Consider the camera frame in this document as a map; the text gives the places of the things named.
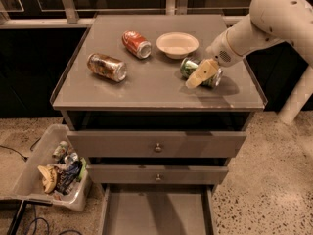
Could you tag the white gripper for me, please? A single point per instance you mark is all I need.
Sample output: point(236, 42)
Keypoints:
point(219, 52)

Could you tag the green soda can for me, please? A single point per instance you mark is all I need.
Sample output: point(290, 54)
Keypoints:
point(191, 62)

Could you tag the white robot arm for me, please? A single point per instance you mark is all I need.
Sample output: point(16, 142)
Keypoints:
point(268, 22)

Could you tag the grey drawer cabinet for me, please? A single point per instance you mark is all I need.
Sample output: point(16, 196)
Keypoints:
point(153, 96)

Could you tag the red soda can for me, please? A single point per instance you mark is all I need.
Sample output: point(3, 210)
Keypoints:
point(137, 44)

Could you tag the brown orange soda can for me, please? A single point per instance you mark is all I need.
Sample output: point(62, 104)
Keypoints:
point(107, 66)

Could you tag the grey top drawer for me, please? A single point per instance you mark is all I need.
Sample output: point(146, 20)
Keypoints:
point(157, 144)

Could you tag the grey drawer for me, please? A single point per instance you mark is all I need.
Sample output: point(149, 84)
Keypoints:
point(157, 144)
point(157, 210)
point(157, 174)

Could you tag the grey middle drawer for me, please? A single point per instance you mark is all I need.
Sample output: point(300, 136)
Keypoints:
point(157, 174)

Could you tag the grey bottom drawer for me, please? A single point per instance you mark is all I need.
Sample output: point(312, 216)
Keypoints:
point(157, 210)

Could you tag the can in bin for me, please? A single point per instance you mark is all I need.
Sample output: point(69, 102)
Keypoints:
point(60, 151)

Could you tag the white paper bowl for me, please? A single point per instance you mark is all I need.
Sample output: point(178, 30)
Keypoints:
point(177, 45)

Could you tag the dark blue snack bag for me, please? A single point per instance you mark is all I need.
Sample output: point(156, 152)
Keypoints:
point(67, 176)

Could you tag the clear plastic bin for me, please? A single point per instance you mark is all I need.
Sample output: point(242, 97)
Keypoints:
point(29, 185)

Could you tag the tan crumpled snack bag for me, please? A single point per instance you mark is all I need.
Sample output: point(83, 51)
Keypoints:
point(49, 178)

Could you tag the white post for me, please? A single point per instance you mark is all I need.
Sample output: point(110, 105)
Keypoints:
point(298, 98)

